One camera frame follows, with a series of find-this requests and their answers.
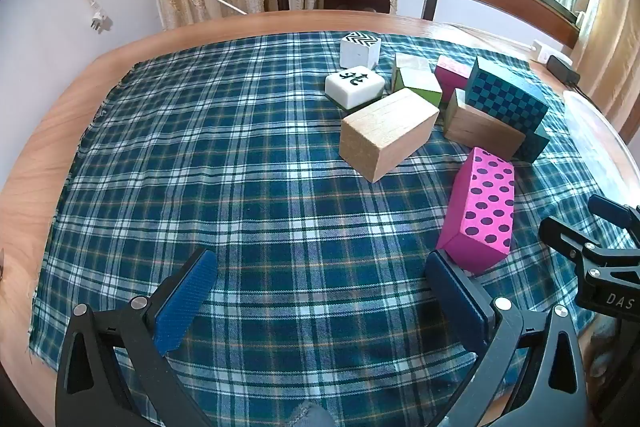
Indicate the clear plastic bin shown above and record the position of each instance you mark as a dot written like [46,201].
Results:
[600,142]

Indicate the blue plaid cloth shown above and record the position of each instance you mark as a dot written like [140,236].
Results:
[250,187]

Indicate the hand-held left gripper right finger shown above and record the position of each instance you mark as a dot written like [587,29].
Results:
[457,307]

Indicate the large plain wooden block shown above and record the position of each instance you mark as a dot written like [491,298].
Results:
[385,132]

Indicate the small plain wooden cube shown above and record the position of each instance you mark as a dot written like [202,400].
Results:
[412,62]

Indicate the small pink dotted block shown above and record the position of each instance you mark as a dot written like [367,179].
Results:
[450,82]

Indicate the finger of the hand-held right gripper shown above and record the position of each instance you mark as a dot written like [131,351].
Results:
[615,211]
[575,244]

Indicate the long teal checkered block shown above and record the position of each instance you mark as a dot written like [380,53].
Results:
[505,102]

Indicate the white zigzag top cube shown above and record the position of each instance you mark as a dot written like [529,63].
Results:
[357,54]

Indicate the wooden block with olive face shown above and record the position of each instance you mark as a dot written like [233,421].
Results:
[480,127]

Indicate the black power adapter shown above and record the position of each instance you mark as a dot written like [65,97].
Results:
[562,69]

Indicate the green wooden block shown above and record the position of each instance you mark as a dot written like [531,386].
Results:
[425,97]

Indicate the white power strip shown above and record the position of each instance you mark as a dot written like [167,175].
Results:
[545,47]

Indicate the large pink polka dot block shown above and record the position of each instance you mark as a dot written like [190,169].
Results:
[480,207]

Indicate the small teal checkered block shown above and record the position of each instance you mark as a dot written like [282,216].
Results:
[532,144]

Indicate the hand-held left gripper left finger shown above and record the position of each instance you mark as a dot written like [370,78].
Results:
[185,302]

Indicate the beige side curtain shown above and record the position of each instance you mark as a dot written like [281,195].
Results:
[610,32]

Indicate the white mahjong tile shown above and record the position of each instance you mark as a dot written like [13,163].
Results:
[350,89]

